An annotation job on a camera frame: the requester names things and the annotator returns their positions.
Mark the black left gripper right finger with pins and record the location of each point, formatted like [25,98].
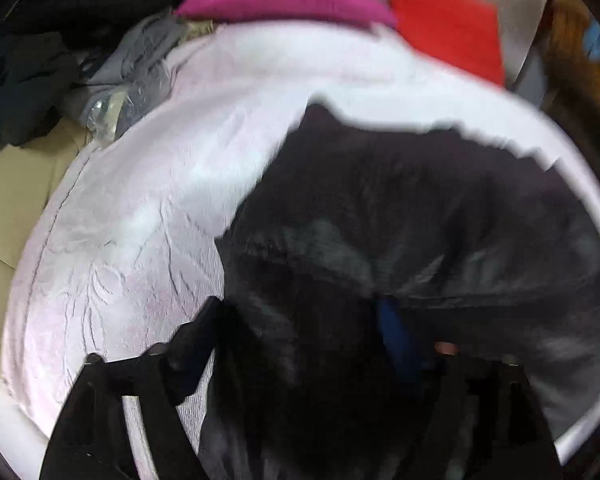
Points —
[473,418]

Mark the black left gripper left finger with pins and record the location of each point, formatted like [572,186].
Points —
[116,409]

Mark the black quilted jacket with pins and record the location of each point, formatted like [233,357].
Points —
[489,251]

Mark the dark clothes pile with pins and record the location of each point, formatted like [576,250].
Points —
[48,46]

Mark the pale pink bed blanket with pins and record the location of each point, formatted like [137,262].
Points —
[123,252]

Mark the clear plastic bag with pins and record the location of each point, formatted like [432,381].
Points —
[109,110]

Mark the wicker rattan shelf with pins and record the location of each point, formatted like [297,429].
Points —
[573,97]

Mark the grey folded garment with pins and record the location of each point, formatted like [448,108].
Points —
[143,46]

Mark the red cushion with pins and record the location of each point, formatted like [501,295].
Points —
[461,33]

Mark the blue cloth on shelf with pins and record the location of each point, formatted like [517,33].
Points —
[591,42]

